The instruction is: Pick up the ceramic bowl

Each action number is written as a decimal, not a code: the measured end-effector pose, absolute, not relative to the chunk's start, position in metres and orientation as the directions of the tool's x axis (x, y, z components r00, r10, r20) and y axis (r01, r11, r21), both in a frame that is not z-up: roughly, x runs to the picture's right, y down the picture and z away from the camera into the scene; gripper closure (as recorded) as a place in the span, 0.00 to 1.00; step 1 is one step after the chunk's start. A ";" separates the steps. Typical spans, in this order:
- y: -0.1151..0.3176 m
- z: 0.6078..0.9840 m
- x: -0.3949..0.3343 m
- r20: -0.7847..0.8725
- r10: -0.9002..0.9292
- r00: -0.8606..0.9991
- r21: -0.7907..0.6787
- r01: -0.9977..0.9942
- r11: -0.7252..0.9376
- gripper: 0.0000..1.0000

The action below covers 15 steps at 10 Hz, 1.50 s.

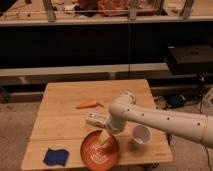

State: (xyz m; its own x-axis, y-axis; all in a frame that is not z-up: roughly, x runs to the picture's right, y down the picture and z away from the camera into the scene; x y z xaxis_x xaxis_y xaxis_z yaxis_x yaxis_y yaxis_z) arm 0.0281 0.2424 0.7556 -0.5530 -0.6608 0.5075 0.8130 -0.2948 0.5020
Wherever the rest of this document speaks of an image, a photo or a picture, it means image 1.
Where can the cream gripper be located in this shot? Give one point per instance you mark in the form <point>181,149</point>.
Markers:
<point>104,136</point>

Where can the orange ceramic bowl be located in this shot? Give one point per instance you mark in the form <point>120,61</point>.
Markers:
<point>98,157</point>

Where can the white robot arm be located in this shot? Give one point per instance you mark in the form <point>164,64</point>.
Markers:
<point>192,127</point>

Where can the orange carrot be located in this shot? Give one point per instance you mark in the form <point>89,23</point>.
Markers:
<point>89,104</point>

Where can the white cup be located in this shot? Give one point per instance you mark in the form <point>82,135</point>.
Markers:
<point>140,135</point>

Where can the wooden table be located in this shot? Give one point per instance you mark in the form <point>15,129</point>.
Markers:
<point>69,111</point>

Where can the blue sponge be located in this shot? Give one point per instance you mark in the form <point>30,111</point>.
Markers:
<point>56,157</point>

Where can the black power adapter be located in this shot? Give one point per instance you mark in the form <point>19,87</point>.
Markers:
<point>176,101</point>

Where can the black box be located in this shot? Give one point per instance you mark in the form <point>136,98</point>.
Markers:
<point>190,59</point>

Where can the long wooden shelf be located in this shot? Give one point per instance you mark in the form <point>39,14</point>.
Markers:
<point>98,12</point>

